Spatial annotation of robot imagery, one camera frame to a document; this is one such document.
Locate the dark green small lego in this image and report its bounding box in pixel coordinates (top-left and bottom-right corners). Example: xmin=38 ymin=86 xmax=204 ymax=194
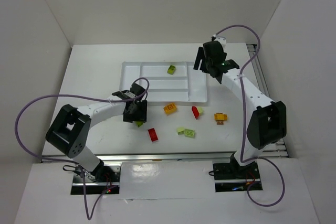
xmin=135 ymin=121 xmax=144 ymax=127

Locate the orange yellow lego brick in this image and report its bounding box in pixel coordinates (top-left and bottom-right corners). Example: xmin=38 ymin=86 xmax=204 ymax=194
xmin=163 ymin=103 xmax=177 ymax=115

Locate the orange lego piece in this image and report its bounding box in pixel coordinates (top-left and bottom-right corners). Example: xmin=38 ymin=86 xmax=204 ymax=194
xmin=214 ymin=113 xmax=227 ymax=125

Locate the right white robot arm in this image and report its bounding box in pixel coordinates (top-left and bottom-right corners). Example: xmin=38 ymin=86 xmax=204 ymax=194
xmin=194 ymin=35 xmax=287 ymax=175

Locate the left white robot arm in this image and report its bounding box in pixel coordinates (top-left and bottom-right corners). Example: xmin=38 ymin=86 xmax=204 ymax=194
xmin=46 ymin=83 xmax=148 ymax=182

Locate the red rectangular lego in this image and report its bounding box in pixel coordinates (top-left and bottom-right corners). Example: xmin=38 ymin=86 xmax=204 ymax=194
xmin=148 ymin=128 xmax=159 ymax=142

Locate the green lego in tray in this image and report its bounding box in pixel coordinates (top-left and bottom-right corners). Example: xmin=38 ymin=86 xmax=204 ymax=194
xmin=167 ymin=65 xmax=176 ymax=75

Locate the white compartment tray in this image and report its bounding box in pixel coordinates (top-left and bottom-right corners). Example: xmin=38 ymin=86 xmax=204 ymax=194
xmin=120 ymin=61 xmax=208 ymax=105

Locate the pale green lego pair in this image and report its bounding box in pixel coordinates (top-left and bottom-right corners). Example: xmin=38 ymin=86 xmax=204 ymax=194
xmin=176 ymin=127 xmax=196 ymax=138

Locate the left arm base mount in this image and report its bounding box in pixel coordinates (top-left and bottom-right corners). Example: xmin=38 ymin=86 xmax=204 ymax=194
xmin=62 ymin=163 xmax=121 ymax=195

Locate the aluminium rail front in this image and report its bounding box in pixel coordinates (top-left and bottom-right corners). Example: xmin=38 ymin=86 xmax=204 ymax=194
xmin=41 ymin=150 xmax=289 ymax=164

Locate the aluminium rail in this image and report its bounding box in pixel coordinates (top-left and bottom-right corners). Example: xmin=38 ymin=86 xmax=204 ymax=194
xmin=41 ymin=150 xmax=289 ymax=164
xmin=246 ymin=43 xmax=289 ymax=158

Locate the aluminium rail right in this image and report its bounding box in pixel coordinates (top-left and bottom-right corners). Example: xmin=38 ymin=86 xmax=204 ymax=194
xmin=246 ymin=43 xmax=289 ymax=158

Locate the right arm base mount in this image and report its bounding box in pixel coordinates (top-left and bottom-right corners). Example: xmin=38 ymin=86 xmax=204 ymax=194
xmin=208 ymin=162 xmax=263 ymax=193

